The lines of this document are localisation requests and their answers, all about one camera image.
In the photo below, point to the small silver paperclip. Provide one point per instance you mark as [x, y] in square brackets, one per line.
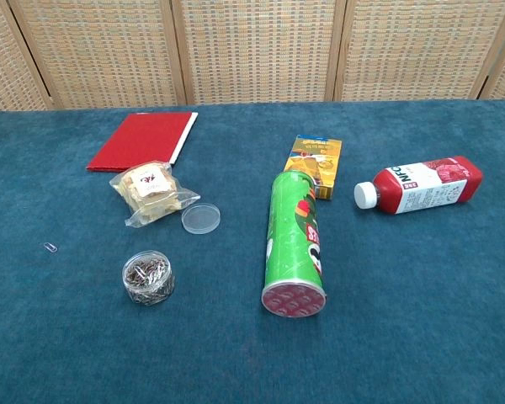
[50, 248]

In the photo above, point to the clear round plastic lid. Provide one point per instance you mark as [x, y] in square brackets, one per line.
[200, 217]

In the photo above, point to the green chips can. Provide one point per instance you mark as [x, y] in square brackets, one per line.
[292, 240]

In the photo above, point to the yellow carton box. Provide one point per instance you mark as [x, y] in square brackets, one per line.
[315, 162]

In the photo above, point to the clear bag of snacks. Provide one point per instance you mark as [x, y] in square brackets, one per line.
[151, 191]

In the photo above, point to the red notebook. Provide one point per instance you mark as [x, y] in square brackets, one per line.
[143, 141]

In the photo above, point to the clear jar of paperclips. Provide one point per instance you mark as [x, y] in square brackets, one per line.
[148, 280]

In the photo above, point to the red juice bottle white cap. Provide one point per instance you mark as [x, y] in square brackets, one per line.
[429, 185]

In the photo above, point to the blue table cloth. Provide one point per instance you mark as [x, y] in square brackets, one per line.
[404, 315]

